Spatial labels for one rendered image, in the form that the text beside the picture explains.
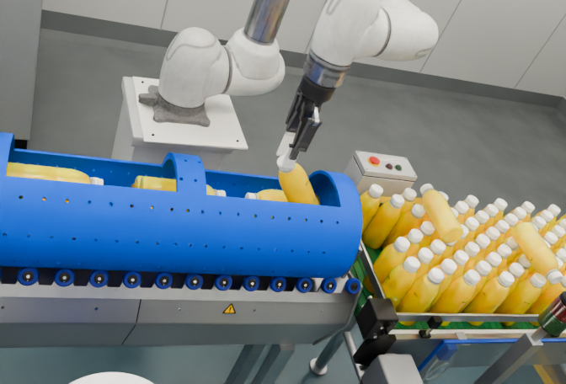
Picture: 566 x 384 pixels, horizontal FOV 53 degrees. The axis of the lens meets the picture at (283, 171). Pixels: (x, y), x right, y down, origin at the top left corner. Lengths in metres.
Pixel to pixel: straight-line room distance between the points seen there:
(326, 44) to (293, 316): 0.78
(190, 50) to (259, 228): 0.63
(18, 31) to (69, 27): 1.43
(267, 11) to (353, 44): 0.63
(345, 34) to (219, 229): 0.51
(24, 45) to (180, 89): 1.16
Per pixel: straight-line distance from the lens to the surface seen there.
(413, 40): 1.22
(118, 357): 2.42
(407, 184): 1.91
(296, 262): 1.39
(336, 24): 1.12
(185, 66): 1.72
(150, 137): 1.74
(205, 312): 1.51
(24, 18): 2.71
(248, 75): 1.79
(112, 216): 1.23
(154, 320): 1.49
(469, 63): 5.46
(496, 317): 1.83
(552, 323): 1.57
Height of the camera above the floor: 2.06
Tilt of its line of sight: 36 degrees down
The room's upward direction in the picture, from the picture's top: 24 degrees clockwise
